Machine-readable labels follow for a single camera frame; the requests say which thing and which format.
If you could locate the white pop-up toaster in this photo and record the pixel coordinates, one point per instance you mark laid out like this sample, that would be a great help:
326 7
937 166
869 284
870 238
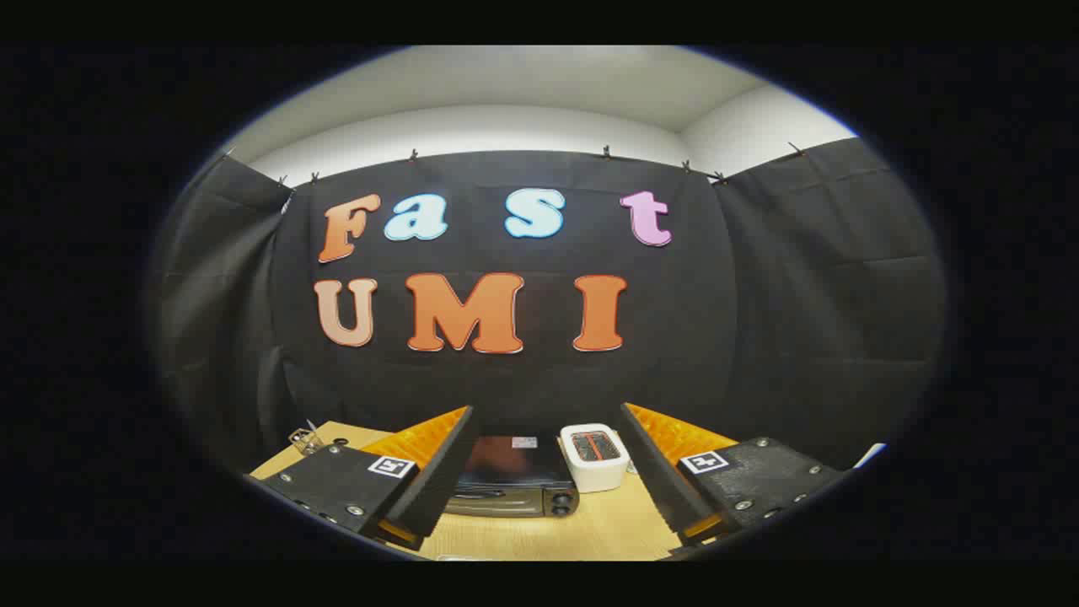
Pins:
594 476

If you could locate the row of black backdrop clips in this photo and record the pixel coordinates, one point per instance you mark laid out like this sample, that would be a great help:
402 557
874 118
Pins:
413 155

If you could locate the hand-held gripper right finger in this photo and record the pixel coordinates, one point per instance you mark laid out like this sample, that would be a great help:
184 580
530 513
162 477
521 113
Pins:
653 472

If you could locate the black toaster oven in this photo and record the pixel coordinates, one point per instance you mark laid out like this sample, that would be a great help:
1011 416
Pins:
506 459

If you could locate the glass toaster oven door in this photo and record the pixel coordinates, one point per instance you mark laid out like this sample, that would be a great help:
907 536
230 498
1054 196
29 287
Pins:
497 503

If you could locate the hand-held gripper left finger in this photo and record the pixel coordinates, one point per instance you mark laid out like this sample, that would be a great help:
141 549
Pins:
442 480

